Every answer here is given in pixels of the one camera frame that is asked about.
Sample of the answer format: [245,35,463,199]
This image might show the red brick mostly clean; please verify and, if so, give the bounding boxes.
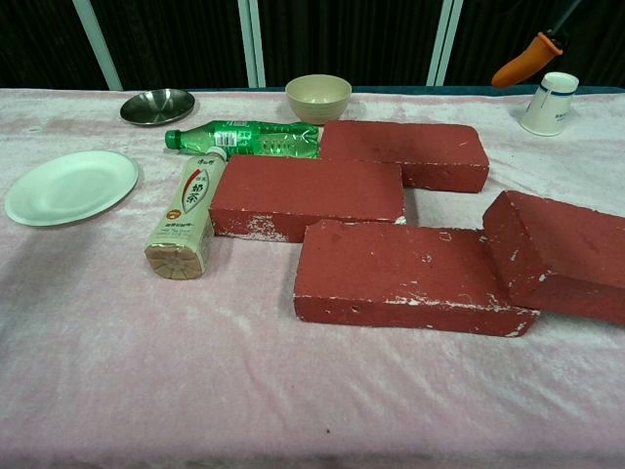
[319,119,491,194]

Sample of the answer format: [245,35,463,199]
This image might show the white double frame post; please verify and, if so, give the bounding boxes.
[237,0,268,89]

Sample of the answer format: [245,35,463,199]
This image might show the pink velvet tablecloth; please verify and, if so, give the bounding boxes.
[0,87,625,469]

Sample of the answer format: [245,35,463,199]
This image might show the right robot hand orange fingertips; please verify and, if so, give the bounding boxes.
[490,0,583,90]

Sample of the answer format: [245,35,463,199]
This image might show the red brick front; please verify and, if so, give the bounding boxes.
[292,219,541,338]

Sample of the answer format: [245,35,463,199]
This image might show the white paper plate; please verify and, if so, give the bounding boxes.
[4,149,140,227]

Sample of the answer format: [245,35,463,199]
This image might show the red brick with few chips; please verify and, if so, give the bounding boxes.
[481,190,625,326]

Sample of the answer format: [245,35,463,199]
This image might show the white paper cup blue print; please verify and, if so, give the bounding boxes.
[518,71,581,137]

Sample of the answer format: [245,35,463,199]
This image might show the beige milk tea bottle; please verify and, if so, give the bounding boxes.
[144,146,228,281]

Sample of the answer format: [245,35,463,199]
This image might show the red brick white-scuffed corner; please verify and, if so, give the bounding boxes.
[208,154,406,244]

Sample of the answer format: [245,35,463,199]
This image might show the beige bowl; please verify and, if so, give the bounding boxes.
[284,73,353,126]

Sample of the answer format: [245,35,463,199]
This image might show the green plastic bottle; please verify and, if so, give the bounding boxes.
[164,119,323,160]

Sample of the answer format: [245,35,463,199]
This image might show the stainless steel dish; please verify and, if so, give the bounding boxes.
[119,88,196,127]

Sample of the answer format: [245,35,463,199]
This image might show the slanted white frame post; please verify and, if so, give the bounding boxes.
[71,0,123,92]

